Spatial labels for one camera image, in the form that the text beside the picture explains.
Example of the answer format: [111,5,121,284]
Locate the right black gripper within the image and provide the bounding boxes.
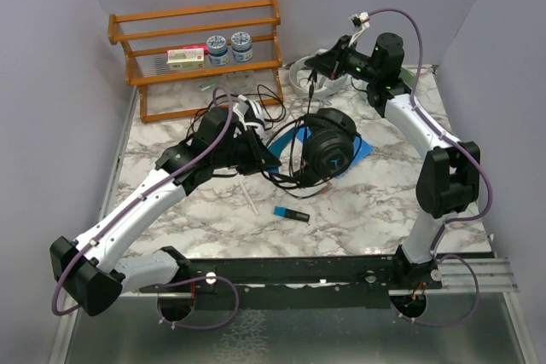
[306,35,380,84]

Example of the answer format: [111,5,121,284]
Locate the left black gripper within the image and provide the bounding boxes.
[213,125,282,176]

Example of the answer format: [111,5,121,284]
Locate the black white headphones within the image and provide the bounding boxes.
[235,95,266,136]

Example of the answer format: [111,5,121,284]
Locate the black blue headphones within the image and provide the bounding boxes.
[259,78,363,199]

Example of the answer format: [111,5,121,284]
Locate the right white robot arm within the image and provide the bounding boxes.
[304,32,480,288]

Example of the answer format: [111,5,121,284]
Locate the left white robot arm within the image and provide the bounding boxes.
[49,101,280,316]

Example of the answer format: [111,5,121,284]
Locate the grey white headphones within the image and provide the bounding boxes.
[288,55,348,100]

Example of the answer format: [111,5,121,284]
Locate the mint green headphones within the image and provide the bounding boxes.
[399,67,417,90]

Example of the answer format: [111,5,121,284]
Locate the white stick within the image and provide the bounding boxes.
[239,181,260,216]

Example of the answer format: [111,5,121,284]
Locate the blue black highlighter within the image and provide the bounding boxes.
[273,206,311,222]

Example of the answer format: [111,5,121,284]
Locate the blue notebook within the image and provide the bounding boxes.
[296,126,372,177]

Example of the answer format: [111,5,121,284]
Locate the right blue white jar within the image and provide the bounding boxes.
[230,32,253,62]

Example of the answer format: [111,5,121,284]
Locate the blue white jar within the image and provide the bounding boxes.
[230,32,253,62]
[206,35,229,66]

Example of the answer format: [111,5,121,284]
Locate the left blue white jar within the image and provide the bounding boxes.
[206,35,229,66]

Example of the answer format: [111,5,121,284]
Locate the wooden shelf rack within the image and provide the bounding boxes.
[107,0,283,123]

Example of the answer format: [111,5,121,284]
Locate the white red box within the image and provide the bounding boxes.
[166,48,205,71]

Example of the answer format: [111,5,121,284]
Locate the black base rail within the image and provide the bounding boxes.
[141,252,441,310]

